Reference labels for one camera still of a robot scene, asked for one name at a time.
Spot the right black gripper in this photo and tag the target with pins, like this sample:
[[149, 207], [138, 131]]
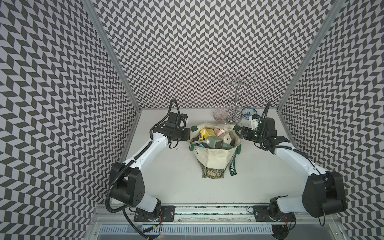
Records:
[[245, 131]]

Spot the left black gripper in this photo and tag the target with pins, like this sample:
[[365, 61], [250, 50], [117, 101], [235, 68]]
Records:
[[186, 136]]

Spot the cream pencil sharpener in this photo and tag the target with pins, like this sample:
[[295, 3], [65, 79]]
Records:
[[230, 139]]

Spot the green pencil sharpener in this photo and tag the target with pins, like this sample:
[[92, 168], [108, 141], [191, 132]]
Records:
[[213, 142]]

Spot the cream tote bag green handles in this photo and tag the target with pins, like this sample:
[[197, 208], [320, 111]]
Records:
[[214, 162]]

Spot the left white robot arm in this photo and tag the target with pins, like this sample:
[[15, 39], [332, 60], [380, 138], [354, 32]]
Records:
[[126, 187]]

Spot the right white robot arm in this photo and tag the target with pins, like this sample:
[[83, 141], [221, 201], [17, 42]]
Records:
[[324, 191]]

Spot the yellow pencil sharpener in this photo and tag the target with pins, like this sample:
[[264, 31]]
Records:
[[205, 133]]

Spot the pink pencil sharpener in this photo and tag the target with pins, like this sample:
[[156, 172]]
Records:
[[219, 132]]

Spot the blue white ceramic bowl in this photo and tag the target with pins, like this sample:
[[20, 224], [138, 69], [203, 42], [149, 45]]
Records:
[[248, 111]]

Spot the clear glass mug tree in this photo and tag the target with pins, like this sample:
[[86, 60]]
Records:
[[236, 82]]

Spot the pink ceramic bowl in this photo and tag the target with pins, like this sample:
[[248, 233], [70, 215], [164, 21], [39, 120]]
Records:
[[220, 115]]

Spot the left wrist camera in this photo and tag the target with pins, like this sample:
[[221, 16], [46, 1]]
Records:
[[176, 120]]

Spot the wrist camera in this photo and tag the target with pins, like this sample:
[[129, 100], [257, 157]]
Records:
[[176, 120], [254, 120]]

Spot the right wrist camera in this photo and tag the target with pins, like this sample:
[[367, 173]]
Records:
[[254, 120]]

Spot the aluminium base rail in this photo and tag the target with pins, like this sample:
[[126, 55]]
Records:
[[215, 222]]

